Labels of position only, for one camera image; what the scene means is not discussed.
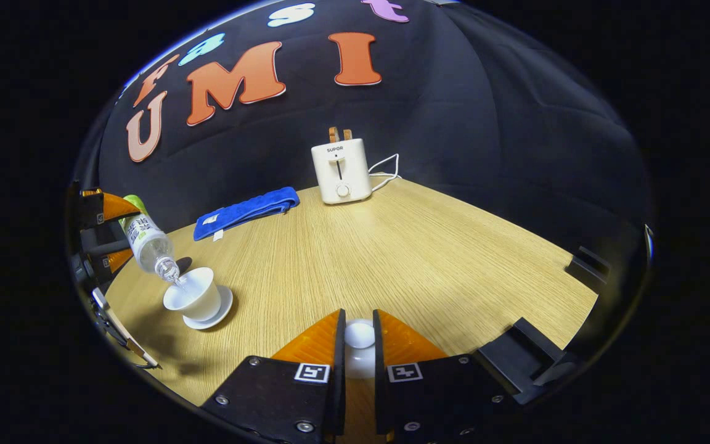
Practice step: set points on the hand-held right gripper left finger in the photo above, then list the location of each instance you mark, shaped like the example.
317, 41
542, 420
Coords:
339, 382

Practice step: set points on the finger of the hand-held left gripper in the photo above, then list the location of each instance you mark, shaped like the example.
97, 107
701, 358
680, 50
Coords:
114, 206
118, 259

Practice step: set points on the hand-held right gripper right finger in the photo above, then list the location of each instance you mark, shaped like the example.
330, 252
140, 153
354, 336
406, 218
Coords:
381, 394

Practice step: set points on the clear green-label water bottle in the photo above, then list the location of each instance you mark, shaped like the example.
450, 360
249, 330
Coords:
145, 237

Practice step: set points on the dark round coaster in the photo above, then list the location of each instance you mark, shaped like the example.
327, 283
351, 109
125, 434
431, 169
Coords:
185, 264

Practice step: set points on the white teacup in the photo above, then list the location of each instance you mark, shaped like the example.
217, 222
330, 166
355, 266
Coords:
198, 299

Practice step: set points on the white saucer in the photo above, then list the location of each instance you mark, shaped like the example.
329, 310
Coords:
222, 308

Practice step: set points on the blue folded towel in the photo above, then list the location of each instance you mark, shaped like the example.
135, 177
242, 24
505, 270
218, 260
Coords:
250, 208

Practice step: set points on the black table clamp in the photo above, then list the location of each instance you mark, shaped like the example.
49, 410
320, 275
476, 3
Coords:
589, 265
518, 357

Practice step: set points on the cream white toaster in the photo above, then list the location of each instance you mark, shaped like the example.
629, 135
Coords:
342, 172

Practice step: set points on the black backdrop cloth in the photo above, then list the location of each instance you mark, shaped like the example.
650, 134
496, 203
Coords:
484, 123

